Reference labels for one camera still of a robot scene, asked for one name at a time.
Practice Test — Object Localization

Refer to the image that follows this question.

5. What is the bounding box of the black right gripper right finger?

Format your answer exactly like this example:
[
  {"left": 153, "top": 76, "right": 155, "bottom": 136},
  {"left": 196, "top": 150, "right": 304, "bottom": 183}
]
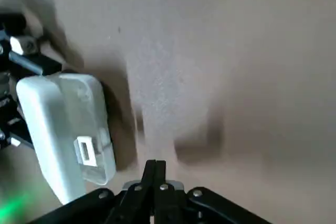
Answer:
[{"left": 156, "top": 159, "right": 272, "bottom": 224}]

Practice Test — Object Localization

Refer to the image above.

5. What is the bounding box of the small white medicine box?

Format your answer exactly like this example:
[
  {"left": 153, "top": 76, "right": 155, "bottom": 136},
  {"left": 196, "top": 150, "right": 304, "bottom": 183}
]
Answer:
[{"left": 15, "top": 73, "right": 117, "bottom": 205}]

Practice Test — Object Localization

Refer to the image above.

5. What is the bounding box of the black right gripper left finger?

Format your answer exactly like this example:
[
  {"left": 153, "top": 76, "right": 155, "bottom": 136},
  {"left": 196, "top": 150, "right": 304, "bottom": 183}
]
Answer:
[{"left": 26, "top": 159, "right": 158, "bottom": 224}]

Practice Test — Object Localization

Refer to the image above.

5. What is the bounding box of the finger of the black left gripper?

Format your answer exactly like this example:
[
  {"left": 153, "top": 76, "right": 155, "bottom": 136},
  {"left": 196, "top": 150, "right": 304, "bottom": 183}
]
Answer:
[
  {"left": 0, "top": 94, "right": 35, "bottom": 156},
  {"left": 0, "top": 13, "right": 63, "bottom": 77}
]

